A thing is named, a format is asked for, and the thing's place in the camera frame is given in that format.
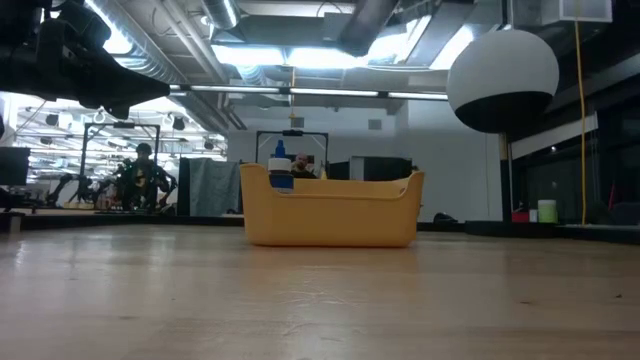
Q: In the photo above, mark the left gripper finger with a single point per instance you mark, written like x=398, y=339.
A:
x=127, y=96
x=127, y=80

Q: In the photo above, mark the large blue food colouring bottle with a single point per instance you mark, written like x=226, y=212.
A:
x=282, y=182

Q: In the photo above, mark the small orange bottle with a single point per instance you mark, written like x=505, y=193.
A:
x=323, y=175

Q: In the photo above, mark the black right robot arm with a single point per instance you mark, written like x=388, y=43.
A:
x=370, y=25

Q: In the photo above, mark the black studio lamp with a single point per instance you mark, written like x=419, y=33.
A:
x=178, y=123
x=52, y=119

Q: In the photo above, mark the person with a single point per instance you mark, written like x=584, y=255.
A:
x=142, y=180
x=304, y=172

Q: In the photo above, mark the black monitor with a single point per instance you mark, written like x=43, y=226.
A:
x=15, y=165
x=382, y=167

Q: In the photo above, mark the grey partition screen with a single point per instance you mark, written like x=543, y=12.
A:
x=205, y=190

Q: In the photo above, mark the grey ceiling box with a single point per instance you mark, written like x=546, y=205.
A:
x=332, y=27

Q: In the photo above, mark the yellow plastic bin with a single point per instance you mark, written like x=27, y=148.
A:
x=330, y=220

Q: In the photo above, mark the low black object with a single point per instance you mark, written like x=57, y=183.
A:
x=442, y=218

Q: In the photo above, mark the large white sphere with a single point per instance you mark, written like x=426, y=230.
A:
x=500, y=75

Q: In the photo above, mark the small red box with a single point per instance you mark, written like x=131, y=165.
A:
x=522, y=217

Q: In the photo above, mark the small white cup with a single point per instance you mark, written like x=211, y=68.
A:
x=533, y=216

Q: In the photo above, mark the pale green container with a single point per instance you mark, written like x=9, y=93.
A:
x=547, y=212

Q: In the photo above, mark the white ceiling box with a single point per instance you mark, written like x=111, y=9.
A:
x=595, y=11

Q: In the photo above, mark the black rig frame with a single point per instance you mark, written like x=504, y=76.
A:
x=122, y=125
x=267, y=133

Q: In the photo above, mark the silver ribbed ceiling duct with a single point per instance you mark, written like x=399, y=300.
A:
x=160, y=62

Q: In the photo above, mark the grey square wall box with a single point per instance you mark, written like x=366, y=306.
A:
x=375, y=125
x=297, y=122

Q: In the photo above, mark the long ceiling light rail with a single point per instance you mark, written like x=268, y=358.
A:
x=335, y=92

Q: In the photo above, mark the dark vertical post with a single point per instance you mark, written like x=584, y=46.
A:
x=505, y=195

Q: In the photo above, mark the black aluminium table frame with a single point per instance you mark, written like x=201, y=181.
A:
x=575, y=232

